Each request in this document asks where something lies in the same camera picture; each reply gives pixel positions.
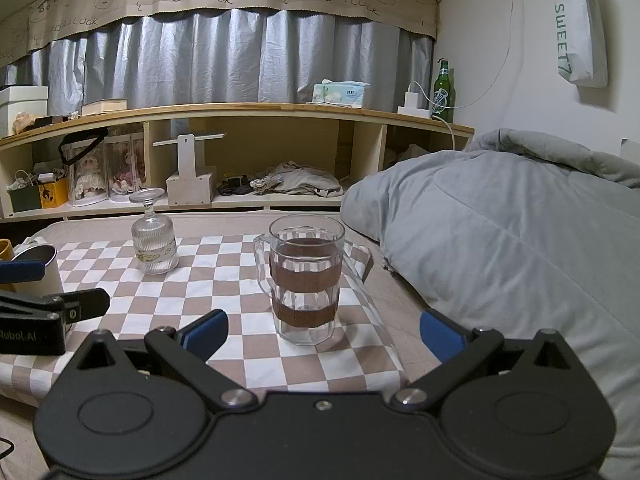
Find clear doll display case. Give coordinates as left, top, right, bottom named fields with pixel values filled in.
left=66, top=136, right=110, bottom=208
left=107, top=132, right=148, bottom=204

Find wooden stand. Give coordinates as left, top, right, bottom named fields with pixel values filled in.
left=152, top=132, right=227, bottom=207

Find black strap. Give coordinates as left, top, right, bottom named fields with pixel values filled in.
left=58, top=128, right=109, bottom=167

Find brown white checkered cloth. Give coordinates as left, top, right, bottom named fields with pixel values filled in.
left=0, top=232, right=407, bottom=397

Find ribbed stemmed glass cup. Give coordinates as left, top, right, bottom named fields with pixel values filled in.
left=129, top=187, right=180, bottom=275

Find white storage box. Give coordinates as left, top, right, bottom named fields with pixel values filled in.
left=0, top=85, right=50, bottom=139

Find yellow small box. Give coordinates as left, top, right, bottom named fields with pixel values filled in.
left=38, top=177, right=69, bottom=209

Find tissue box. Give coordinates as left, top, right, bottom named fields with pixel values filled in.
left=312, top=79, right=372, bottom=109

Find wooden shelf unit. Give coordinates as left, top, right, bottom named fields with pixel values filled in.
left=0, top=102, right=476, bottom=221

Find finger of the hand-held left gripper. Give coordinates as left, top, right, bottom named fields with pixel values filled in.
left=0, top=259, right=47, bottom=284
left=0, top=288, right=111, bottom=323

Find grey duvet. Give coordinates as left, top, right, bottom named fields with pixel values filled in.
left=340, top=128, right=640, bottom=480

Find black small pouch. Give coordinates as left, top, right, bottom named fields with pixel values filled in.
left=218, top=174, right=253, bottom=197

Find white cup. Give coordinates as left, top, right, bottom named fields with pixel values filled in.
left=11, top=244, right=67, bottom=333

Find glass pitcher with brown bands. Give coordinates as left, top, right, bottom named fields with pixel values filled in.
left=252, top=213, right=347, bottom=347

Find green glass bottle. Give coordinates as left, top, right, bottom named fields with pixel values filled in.
left=432, top=58, right=456, bottom=124

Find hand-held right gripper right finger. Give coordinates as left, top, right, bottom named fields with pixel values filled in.
left=390, top=309, right=581, bottom=413

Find white hanging bag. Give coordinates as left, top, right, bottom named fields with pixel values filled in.
left=549, top=0, right=609, bottom=87

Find grey curtain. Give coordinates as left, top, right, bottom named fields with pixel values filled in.
left=0, top=10, right=435, bottom=117

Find grey crumpled clothes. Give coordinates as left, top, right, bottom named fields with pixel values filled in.
left=252, top=161, right=346, bottom=198

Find thin white cable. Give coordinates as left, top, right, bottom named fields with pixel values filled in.
left=409, top=0, right=518, bottom=111

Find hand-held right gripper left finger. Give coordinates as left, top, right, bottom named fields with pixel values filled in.
left=75, top=309, right=253, bottom=413

